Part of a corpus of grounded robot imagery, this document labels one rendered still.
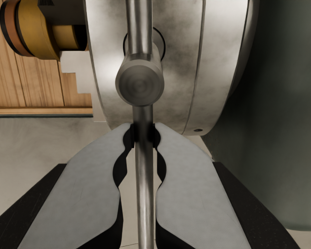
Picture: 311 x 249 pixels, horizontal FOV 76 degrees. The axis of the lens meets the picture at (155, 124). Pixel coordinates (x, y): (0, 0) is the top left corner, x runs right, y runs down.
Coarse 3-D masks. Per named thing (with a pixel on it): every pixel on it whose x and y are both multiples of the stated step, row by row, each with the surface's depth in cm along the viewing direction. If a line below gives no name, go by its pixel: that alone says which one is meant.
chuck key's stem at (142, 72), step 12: (156, 48) 13; (132, 60) 8; (144, 60) 8; (156, 60) 10; (120, 72) 8; (132, 72) 8; (144, 72) 8; (156, 72) 8; (120, 84) 9; (132, 84) 9; (144, 84) 9; (156, 84) 9; (120, 96) 9; (132, 96) 9; (144, 96) 9; (156, 96) 9
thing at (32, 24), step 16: (16, 0) 26; (32, 0) 26; (0, 16) 26; (16, 16) 26; (32, 16) 25; (16, 32) 26; (32, 32) 26; (48, 32) 26; (64, 32) 27; (80, 32) 32; (16, 48) 28; (32, 48) 27; (48, 48) 27; (64, 48) 29; (80, 48) 29
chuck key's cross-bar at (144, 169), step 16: (128, 0) 8; (144, 0) 8; (128, 16) 9; (144, 16) 9; (128, 32) 9; (144, 32) 9; (128, 48) 10; (144, 48) 9; (144, 112) 11; (144, 128) 12; (144, 144) 12; (144, 160) 13; (144, 176) 13; (144, 192) 13; (144, 208) 14; (144, 224) 14; (144, 240) 14
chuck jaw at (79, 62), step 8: (64, 56) 29; (72, 56) 29; (80, 56) 29; (88, 56) 29; (64, 64) 29; (72, 64) 29; (80, 64) 29; (88, 64) 29; (64, 72) 29; (72, 72) 29; (80, 72) 29; (88, 72) 29; (80, 80) 29; (88, 80) 29; (80, 88) 30; (88, 88) 30; (96, 88) 30; (96, 96) 30; (96, 104) 30; (96, 112) 31; (96, 120) 31; (104, 120) 31
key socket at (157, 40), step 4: (156, 32) 16; (156, 36) 16; (160, 36) 16; (124, 40) 16; (156, 40) 16; (160, 40) 16; (124, 44) 16; (156, 44) 16; (160, 44) 16; (124, 48) 16; (160, 48) 16; (164, 48) 16; (160, 52) 16; (160, 56) 16
